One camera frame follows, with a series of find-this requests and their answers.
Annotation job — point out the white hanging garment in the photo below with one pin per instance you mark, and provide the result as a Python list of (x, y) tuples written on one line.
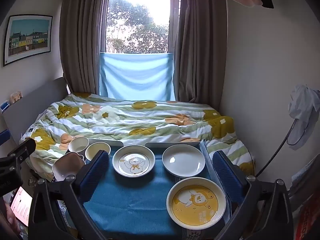
[(302, 112)]

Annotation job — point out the grey headboard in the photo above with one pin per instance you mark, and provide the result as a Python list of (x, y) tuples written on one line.
[(30, 105)]

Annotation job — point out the plain white plate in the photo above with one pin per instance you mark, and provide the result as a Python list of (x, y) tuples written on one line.
[(183, 160)]

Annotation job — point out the pink scalloped bowl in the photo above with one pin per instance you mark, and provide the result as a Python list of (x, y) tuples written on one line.
[(67, 166)]

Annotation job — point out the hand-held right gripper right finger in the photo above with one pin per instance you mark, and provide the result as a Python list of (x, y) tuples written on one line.
[(226, 177)]

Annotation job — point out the cream round bowl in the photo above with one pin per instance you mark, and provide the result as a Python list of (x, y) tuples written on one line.
[(96, 150)]

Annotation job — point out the light blue window cloth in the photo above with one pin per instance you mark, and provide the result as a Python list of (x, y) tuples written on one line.
[(136, 77)]

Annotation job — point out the blue tablecloth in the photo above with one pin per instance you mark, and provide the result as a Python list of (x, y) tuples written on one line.
[(135, 200)]

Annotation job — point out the white cup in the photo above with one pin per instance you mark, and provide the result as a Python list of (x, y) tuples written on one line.
[(78, 145)]

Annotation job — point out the white duck print plate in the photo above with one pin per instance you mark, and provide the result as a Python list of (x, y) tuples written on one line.
[(133, 161)]

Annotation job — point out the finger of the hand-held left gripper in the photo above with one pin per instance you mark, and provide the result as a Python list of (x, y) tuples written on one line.
[(5, 137), (25, 146)]

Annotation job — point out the small blue packet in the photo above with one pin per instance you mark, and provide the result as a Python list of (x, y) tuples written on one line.
[(4, 106)]

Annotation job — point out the framed houses picture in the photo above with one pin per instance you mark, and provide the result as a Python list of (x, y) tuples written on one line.
[(27, 38)]

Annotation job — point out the floral blanket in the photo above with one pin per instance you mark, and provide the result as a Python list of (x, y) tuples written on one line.
[(140, 122)]

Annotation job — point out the phone with pink screen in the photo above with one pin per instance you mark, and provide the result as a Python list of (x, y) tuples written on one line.
[(22, 206)]

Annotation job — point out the window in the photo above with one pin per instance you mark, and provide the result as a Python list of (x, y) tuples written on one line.
[(137, 17)]

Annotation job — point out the grey bed table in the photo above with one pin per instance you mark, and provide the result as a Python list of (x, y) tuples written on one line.
[(172, 144)]

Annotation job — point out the grey curtain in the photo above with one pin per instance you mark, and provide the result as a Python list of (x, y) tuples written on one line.
[(80, 37), (200, 42)]

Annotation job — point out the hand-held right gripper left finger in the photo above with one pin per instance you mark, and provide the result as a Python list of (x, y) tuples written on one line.
[(96, 176)]

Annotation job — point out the yellow bear print plate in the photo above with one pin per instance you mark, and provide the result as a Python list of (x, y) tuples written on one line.
[(196, 200)]

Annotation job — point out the small cardboard box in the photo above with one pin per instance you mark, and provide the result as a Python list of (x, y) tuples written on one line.
[(17, 97)]

